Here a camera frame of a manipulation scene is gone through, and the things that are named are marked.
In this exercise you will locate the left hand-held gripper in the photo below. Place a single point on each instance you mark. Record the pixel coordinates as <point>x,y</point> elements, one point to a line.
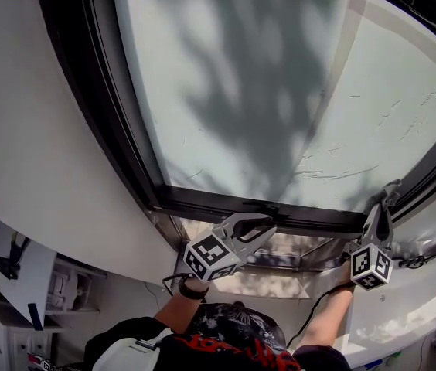
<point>210,259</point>

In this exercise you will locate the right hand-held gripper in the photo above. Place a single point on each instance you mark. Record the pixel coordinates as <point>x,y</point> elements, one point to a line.
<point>372,267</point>

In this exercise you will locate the grey cloth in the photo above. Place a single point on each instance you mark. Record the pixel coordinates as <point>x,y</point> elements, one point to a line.
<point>382,193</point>

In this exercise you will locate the frosted window glass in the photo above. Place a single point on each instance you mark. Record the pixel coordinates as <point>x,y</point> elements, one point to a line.
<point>222,91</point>

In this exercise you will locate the person's left forearm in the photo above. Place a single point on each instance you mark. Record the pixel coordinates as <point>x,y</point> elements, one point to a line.
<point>175,315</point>

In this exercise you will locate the person's right forearm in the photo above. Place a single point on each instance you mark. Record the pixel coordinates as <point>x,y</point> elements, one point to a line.
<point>326,319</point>

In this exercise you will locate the glossy stone window sill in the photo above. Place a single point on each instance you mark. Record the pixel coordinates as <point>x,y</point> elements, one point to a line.
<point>291,253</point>

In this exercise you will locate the black bathtub faucet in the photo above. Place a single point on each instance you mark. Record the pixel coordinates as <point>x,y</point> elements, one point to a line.
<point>415,262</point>

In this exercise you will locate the person's left black shoe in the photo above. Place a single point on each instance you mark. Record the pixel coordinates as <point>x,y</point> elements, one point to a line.
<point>239,304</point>

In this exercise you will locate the black wristband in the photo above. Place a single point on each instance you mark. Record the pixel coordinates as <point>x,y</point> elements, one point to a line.
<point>193,290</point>

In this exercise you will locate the white bathtub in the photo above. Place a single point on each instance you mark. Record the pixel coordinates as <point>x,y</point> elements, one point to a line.
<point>403,315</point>

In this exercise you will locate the black red printed t-shirt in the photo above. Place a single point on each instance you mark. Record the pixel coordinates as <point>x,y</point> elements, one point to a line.
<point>233,334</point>

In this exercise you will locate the white chest harness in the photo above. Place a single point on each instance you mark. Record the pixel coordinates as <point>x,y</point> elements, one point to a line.
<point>125,354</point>

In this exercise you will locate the white shelf unit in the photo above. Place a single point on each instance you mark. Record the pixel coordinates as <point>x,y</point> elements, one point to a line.
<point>75,288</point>

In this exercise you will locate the black-framed window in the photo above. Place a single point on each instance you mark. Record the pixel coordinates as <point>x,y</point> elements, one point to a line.
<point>94,91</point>

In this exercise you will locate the white side table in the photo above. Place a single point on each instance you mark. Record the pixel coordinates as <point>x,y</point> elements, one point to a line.
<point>36,269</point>

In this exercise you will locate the dark blue slim case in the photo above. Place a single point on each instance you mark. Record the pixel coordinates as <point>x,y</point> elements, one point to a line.
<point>35,317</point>

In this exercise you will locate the black phone holder stand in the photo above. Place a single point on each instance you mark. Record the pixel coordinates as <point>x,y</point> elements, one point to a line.
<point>9,263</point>

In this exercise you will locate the white drawer cabinet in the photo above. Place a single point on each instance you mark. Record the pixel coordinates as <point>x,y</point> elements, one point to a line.
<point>5,342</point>

